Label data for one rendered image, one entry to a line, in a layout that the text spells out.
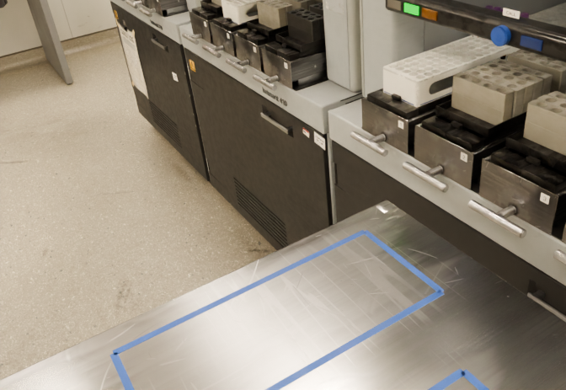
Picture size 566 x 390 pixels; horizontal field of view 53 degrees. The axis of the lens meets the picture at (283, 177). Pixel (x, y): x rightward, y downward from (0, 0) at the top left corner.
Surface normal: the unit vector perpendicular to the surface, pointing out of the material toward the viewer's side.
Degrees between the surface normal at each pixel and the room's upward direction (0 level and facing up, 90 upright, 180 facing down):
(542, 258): 90
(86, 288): 0
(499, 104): 90
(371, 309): 0
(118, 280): 0
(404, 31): 90
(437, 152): 90
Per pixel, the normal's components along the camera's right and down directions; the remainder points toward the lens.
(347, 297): -0.10, -0.84
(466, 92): -0.85, 0.36
